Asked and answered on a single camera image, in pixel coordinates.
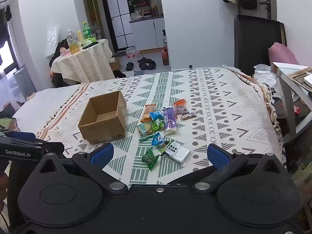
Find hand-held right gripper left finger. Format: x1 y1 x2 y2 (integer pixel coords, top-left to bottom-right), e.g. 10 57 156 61
36 142 129 195

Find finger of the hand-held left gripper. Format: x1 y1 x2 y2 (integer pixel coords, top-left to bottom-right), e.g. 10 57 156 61
0 130 44 149

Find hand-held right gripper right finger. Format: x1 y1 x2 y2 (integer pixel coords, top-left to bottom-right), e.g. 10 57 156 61
194 143 286 195

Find silver packet with black label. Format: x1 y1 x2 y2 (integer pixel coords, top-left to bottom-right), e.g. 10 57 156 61
161 141 191 165

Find dark green snack packet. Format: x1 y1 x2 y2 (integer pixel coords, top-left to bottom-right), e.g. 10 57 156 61
142 147 160 171

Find red snack packet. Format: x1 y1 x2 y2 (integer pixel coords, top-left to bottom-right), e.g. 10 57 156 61
180 111 197 121

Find green cookie packet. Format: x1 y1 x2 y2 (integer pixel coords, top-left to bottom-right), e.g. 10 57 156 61
138 122 156 137

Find black and green snack packet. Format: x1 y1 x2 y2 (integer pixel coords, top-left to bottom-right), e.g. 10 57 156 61
158 140 173 154

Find blue snack packet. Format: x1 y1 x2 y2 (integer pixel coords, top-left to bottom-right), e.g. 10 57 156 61
149 111 164 121
151 132 166 148

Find purple snack packet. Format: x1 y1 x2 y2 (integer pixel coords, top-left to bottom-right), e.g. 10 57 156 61
161 106 178 135

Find orange cracker packet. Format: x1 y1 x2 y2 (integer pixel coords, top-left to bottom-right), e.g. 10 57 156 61
140 104 157 123

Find green cloth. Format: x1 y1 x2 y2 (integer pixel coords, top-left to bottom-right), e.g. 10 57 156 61
0 118 18 130

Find dark cloth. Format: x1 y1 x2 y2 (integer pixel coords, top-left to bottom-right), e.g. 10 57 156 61
0 102 20 119

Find white bed sheet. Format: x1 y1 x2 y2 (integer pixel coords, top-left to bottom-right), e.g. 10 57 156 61
12 84 82 137

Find grey appliance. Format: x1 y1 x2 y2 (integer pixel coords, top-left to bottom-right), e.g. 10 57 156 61
13 64 37 104

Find dark bundle under table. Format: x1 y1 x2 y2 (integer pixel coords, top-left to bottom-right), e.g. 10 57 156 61
50 73 74 88

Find window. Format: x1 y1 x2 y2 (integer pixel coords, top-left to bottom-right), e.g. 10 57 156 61
0 39 18 73

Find striped fringed cloth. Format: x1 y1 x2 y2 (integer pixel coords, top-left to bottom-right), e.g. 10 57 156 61
222 64 256 78

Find black cloth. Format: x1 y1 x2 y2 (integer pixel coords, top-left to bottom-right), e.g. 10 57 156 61
49 38 67 69

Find small cardboard box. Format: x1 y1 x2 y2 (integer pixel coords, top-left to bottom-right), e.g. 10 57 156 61
110 57 121 72

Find white clothes pile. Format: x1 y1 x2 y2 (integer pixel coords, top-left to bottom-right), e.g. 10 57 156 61
253 63 279 89

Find white side table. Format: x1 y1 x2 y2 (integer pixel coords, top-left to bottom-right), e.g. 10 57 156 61
271 62 312 143

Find table with dotted tablecloth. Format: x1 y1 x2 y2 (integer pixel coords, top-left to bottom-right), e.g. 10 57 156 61
50 38 115 83

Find bubble wrap sheet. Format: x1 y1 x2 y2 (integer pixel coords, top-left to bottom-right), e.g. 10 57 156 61
46 24 60 59

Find clear bottle of yellow drink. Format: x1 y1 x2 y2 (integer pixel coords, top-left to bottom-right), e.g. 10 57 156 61
66 28 80 54

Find pink and white plastic bag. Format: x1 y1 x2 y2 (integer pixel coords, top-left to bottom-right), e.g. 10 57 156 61
125 46 140 59

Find black flat device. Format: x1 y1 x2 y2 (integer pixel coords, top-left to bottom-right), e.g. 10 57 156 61
82 41 99 50

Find red labelled bottle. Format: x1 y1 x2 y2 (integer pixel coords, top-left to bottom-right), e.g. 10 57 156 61
162 46 170 66

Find brown patterned board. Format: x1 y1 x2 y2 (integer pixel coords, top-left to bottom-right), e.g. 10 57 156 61
291 69 312 91

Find dark hanging clothes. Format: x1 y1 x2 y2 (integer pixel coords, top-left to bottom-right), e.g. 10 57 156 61
0 4 12 48

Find pink pillow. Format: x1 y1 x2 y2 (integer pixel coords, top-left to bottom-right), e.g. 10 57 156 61
268 42 300 66

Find green soda bottle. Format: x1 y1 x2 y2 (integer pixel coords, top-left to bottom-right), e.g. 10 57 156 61
82 22 91 40

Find white kitchen cabinet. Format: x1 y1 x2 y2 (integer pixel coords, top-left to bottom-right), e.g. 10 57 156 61
129 17 166 52

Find black framed glass door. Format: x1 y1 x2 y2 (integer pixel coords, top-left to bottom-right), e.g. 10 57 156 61
99 0 136 53

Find cluttered kitchen shelf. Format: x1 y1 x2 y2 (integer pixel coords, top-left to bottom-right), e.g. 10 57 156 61
126 0 164 20

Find metal door handle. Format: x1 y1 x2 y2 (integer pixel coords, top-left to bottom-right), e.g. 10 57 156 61
259 0 271 19

